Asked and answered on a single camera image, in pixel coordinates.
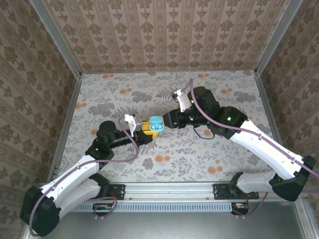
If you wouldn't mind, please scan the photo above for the thin black cable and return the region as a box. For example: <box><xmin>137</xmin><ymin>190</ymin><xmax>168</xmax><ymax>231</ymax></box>
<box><xmin>193</xmin><ymin>126</ymin><xmax>215</xmax><ymax>139</ymax></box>

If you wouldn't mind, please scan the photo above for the grey slotted cable duct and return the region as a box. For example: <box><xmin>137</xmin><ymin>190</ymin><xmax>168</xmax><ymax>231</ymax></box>
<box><xmin>74</xmin><ymin>201</ymin><xmax>235</xmax><ymax>214</ymax></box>

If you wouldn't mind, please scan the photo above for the aluminium frame back rail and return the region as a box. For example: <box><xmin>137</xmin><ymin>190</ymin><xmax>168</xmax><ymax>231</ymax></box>
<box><xmin>80</xmin><ymin>69</ymin><xmax>257</xmax><ymax>75</ymax></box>

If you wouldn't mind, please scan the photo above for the cyan earbud charging case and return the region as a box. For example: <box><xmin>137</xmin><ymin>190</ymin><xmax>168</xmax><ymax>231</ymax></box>
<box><xmin>148</xmin><ymin>116</ymin><xmax>166</xmax><ymax>132</ymax></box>

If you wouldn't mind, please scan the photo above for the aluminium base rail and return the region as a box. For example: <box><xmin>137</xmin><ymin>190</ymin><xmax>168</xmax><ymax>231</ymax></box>
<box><xmin>124</xmin><ymin>183</ymin><xmax>214</xmax><ymax>201</ymax></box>

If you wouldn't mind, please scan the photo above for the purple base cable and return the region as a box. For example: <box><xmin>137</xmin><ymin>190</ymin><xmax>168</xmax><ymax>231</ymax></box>
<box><xmin>86</xmin><ymin>193</ymin><xmax>118</xmax><ymax>218</ymax></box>
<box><xmin>230</xmin><ymin>191</ymin><xmax>269</xmax><ymax>218</ymax></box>

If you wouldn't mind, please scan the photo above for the aluminium frame side rail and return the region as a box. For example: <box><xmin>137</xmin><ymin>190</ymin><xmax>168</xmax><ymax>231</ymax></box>
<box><xmin>18</xmin><ymin>73</ymin><xmax>83</xmax><ymax>239</ymax></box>
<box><xmin>254</xmin><ymin>71</ymin><xmax>319</xmax><ymax>239</ymax></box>

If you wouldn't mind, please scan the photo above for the black mounting plate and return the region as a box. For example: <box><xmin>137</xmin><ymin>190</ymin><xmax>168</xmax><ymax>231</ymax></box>
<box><xmin>212</xmin><ymin>183</ymin><xmax>232</xmax><ymax>201</ymax></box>
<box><xmin>107</xmin><ymin>183</ymin><xmax>126</xmax><ymax>201</ymax></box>

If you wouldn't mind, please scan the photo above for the aluminium frame post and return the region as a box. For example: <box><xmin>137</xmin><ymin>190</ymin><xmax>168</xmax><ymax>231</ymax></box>
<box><xmin>254</xmin><ymin>0</ymin><xmax>307</xmax><ymax>76</ymax></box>
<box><xmin>28</xmin><ymin>0</ymin><xmax>83</xmax><ymax>78</ymax></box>

